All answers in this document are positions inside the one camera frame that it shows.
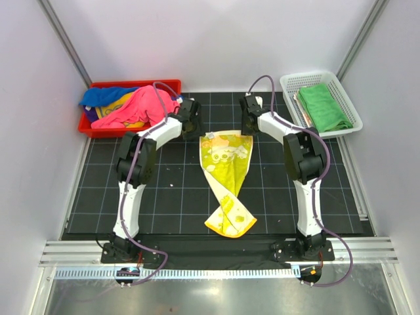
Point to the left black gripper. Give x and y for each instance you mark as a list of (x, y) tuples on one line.
[(199, 132)]

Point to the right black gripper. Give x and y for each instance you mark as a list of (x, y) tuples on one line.
[(245, 129)]

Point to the yellow white towel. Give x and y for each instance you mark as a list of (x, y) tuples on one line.
[(225, 157)]

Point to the green towel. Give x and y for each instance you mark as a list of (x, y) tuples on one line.
[(323, 110)]

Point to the printed rabbit towel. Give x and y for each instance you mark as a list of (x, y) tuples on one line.
[(302, 111)]

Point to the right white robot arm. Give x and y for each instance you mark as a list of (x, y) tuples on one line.
[(306, 159)]

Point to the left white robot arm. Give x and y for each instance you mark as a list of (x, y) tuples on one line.
[(135, 167)]

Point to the pink towel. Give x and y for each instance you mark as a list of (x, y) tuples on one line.
[(146, 104)]

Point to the white perforated basket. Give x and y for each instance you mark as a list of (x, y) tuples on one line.
[(291, 83)]

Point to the blue towel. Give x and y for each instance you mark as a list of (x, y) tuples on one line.
[(99, 97)]

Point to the purple yellow towel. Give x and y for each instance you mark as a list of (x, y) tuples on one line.
[(96, 113)]

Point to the red plastic bin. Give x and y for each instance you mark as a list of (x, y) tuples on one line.
[(84, 125)]

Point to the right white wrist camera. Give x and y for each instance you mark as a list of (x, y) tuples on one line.
[(254, 99)]

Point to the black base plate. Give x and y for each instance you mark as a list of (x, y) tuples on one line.
[(212, 252)]

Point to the slotted cable duct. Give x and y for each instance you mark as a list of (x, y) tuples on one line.
[(136, 274)]

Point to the aluminium frame rail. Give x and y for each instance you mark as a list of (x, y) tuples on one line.
[(364, 250)]

